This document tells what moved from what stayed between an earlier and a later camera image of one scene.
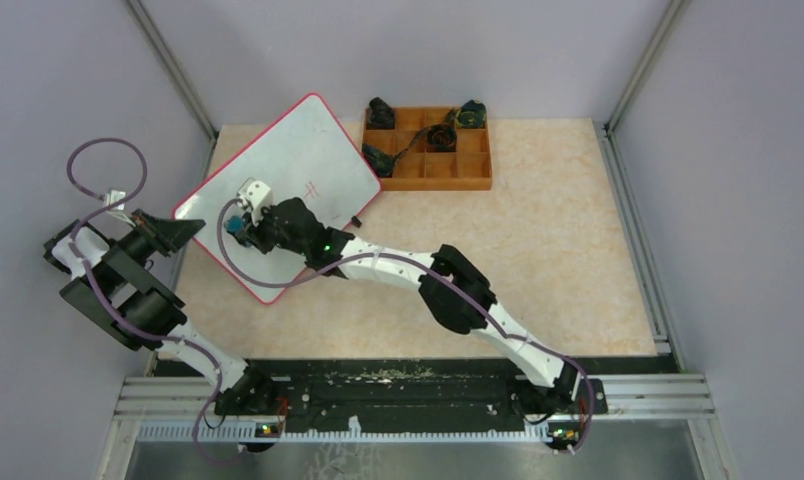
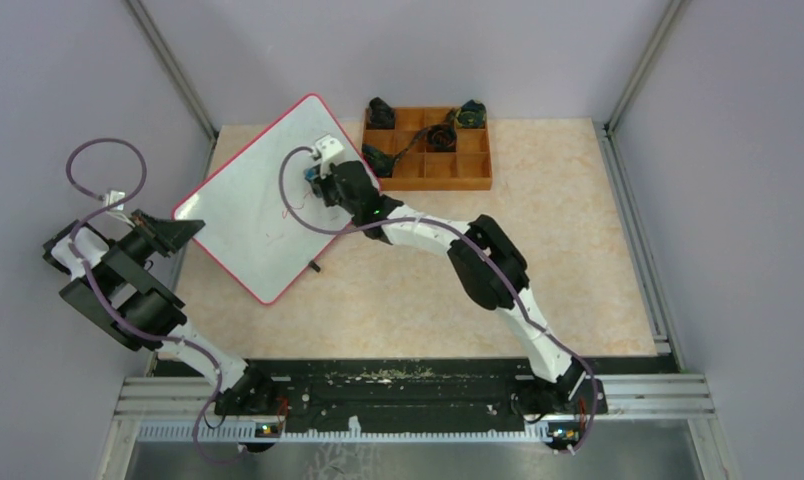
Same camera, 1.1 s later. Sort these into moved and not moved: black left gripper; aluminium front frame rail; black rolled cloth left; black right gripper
Moved: black right gripper
Not moved: aluminium front frame rail; black left gripper; black rolled cloth left
